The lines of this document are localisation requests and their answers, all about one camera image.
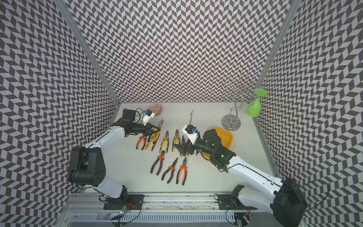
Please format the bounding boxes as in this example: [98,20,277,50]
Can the yellow combination pliers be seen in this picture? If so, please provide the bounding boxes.
[146,119,164,151]

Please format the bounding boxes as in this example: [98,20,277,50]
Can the orange cutter pliers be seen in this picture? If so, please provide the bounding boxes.
[136,136,147,150]

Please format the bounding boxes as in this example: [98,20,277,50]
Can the yellow black pliers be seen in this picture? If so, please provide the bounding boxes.
[172,129,180,152]
[180,135,186,145]
[159,130,169,153]

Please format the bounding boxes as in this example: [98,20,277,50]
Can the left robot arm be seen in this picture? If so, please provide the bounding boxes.
[68,109,164,199]

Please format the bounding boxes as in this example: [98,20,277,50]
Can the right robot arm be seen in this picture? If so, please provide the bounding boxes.
[173,125,308,227]

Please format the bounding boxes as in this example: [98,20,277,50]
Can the yellow plastic storage box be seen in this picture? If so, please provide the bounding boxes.
[200,127,233,161]

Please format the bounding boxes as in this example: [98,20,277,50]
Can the orange patterned small bowl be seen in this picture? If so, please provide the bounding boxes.
[147,104,163,116]

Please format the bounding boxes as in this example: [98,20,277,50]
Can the green plastic goblet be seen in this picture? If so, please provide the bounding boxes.
[246,88,268,118]

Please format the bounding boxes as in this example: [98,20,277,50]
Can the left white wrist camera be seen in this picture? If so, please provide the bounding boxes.
[141,109,155,126]

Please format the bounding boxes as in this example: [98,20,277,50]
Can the chrome wire cup stand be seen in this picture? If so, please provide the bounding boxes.
[221,79,256,131]

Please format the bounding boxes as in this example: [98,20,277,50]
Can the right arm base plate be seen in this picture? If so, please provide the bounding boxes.
[213,184,257,211]

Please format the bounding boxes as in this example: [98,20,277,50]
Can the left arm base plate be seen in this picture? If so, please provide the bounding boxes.
[104,194,145,211]

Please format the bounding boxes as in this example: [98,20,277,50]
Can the aluminium front rail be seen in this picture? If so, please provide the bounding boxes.
[61,188,284,215]

